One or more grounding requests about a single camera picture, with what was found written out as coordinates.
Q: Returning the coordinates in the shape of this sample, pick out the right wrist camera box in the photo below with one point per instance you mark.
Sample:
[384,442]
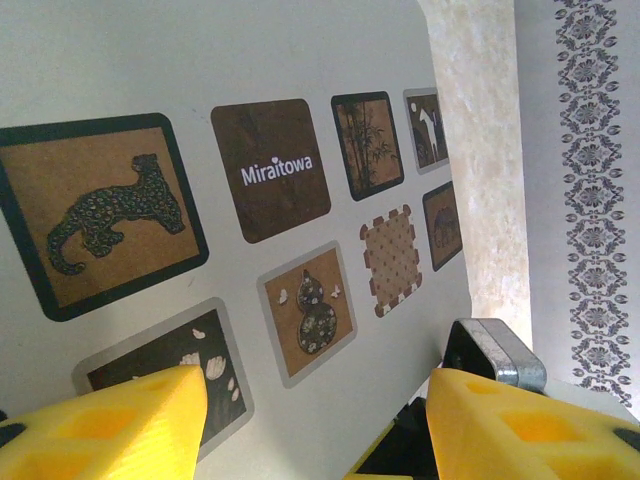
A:
[505,355]

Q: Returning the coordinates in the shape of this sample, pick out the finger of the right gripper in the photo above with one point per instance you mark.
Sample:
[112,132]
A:
[412,440]

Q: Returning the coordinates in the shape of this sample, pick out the white box with picture tiles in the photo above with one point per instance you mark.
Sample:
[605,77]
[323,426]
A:
[200,60]

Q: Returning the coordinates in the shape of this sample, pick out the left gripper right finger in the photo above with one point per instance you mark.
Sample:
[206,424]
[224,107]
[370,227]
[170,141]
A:
[525,440]

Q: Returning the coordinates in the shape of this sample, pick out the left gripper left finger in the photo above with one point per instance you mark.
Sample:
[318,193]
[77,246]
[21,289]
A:
[110,435]

